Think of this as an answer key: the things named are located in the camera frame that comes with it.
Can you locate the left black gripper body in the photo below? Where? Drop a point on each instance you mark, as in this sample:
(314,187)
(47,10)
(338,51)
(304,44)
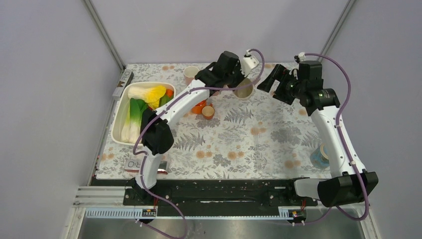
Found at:
(232,79)

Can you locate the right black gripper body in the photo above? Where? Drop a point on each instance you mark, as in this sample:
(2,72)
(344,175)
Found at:
(288,88)

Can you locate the cream floral mug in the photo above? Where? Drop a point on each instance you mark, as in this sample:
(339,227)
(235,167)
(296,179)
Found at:
(246,89)

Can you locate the light pink mug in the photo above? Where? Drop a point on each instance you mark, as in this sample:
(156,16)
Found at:
(190,73)

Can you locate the small red-orange mug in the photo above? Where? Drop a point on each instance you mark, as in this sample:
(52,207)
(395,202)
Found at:
(208,112)

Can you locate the orange mug black rim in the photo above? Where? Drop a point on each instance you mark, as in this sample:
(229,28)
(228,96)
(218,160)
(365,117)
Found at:
(197,109)

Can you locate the blue glazed mug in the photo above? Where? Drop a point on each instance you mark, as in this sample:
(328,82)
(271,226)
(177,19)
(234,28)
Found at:
(319,157)

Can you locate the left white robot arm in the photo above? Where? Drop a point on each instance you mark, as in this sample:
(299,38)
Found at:
(154,138)

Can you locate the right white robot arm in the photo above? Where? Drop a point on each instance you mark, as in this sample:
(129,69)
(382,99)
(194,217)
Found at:
(350,181)

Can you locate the floral table mat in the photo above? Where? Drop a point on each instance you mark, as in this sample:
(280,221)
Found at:
(259,137)

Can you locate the toy carrot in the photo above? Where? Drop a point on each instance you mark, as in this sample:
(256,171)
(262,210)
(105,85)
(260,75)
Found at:
(170,93)

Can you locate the toy yellow cabbage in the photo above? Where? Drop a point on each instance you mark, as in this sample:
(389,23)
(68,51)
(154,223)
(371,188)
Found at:
(151,96)

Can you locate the white plastic tray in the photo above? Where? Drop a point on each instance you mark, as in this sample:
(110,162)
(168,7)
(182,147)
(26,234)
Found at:
(122,107)

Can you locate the toy green bok choy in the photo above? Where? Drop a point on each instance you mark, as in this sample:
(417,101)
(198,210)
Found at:
(132,124)

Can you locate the silver snack packet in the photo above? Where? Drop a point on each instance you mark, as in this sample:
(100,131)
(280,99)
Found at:
(134,166)

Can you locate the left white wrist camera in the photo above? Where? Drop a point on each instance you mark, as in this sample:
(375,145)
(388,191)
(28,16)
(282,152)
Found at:
(248,63)

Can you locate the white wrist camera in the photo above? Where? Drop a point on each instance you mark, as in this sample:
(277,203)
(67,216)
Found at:
(248,63)
(300,57)

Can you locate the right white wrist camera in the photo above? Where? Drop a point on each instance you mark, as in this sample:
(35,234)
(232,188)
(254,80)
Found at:
(300,57)

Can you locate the grey box at wall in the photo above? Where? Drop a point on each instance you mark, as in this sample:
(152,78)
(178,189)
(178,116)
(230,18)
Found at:
(125,79)

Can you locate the white cable duct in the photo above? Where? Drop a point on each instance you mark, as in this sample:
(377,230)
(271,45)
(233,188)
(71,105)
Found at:
(279,213)

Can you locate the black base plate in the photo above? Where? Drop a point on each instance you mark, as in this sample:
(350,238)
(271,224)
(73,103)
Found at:
(218,195)

